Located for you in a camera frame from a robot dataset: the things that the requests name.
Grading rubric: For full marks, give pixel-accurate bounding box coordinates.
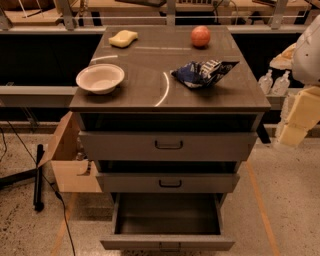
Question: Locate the grey bottom drawer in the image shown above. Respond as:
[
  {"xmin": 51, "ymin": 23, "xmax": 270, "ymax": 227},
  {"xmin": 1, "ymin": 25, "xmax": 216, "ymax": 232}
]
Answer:
[{"xmin": 101, "ymin": 193, "xmax": 234, "ymax": 252}]

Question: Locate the yellow sponge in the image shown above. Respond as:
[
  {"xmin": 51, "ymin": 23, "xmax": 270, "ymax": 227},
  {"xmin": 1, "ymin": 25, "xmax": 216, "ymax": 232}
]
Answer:
[{"xmin": 108, "ymin": 30, "xmax": 138, "ymax": 48}]

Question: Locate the black stand leg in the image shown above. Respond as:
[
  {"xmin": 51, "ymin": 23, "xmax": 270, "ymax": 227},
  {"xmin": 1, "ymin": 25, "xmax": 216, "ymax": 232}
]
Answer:
[{"xmin": 0, "ymin": 143, "xmax": 46, "ymax": 212}]

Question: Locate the white bowl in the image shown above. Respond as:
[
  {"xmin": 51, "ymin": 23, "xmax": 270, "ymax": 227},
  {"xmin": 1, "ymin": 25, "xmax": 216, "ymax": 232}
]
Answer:
[{"xmin": 76, "ymin": 64, "xmax": 125, "ymax": 95}]

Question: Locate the left clear bottle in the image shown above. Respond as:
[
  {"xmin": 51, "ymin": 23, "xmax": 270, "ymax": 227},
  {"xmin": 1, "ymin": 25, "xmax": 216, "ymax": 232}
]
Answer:
[{"xmin": 258, "ymin": 69, "xmax": 273, "ymax": 94}]

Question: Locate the grey middle drawer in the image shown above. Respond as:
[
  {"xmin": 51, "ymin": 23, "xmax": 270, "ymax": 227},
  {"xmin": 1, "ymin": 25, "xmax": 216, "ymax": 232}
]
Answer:
[{"xmin": 96, "ymin": 173, "xmax": 240, "ymax": 193}]

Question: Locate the grey drawer cabinet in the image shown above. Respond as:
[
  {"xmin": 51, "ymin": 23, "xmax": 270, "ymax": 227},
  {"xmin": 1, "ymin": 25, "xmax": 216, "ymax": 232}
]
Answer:
[{"xmin": 69, "ymin": 25, "xmax": 272, "ymax": 201}]

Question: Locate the orange ball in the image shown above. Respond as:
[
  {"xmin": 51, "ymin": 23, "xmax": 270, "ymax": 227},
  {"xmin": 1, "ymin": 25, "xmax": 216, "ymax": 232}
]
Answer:
[{"xmin": 191, "ymin": 26, "xmax": 211, "ymax": 47}]

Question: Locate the grey top drawer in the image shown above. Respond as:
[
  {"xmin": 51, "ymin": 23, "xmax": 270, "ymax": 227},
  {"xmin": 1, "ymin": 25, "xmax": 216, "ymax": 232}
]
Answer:
[{"xmin": 79, "ymin": 131, "xmax": 257, "ymax": 161}]

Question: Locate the grey drawer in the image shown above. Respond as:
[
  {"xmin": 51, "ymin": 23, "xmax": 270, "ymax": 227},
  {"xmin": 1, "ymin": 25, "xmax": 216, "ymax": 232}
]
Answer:
[
  {"xmin": 96, "ymin": 173, "xmax": 240, "ymax": 193},
  {"xmin": 79, "ymin": 131, "xmax": 257, "ymax": 161},
  {"xmin": 101, "ymin": 193, "xmax": 234, "ymax": 252}
]

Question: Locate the cardboard box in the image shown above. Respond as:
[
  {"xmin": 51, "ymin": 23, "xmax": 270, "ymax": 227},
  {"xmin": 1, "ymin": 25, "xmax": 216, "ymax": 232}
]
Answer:
[{"xmin": 38, "ymin": 112, "xmax": 102, "ymax": 193}]

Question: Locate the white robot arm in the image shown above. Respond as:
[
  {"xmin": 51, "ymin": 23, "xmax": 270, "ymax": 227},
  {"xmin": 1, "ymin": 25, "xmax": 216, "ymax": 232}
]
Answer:
[{"xmin": 270, "ymin": 25, "xmax": 320, "ymax": 148}]

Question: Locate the blue chip bag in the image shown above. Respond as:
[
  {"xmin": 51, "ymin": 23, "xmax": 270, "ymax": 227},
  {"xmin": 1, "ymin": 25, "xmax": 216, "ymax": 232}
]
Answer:
[{"xmin": 171, "ymin": 60, "xmax": 238, "ymax": 89}]

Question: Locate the black floor cable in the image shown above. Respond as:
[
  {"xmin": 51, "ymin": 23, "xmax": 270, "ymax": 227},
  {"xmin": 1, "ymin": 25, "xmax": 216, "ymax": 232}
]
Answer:
[{"xmin": 0, "ymin": 119, "xmax": 77, "ymax": 256}]

